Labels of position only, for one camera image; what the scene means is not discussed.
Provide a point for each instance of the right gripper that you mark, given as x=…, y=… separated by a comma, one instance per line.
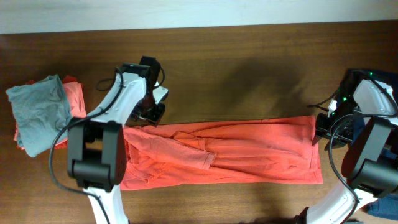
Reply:
x=321, y=130

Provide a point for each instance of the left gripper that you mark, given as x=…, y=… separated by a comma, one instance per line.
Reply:
x=154, y=117

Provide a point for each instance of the orange printed t-shirt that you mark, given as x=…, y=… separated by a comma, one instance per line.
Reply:
x=278, y=151

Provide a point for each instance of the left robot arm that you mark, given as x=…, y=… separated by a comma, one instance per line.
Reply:
x=96, y=151

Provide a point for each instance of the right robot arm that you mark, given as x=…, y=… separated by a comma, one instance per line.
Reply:
x=342, y=201

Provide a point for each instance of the folded pink shirt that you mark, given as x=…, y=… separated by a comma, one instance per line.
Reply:
x=74, y=93

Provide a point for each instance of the navy blue garment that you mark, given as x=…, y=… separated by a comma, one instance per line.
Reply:
x=382, y=205

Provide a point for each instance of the folded grey shirt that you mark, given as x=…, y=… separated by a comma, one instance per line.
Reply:
x=41, y=110

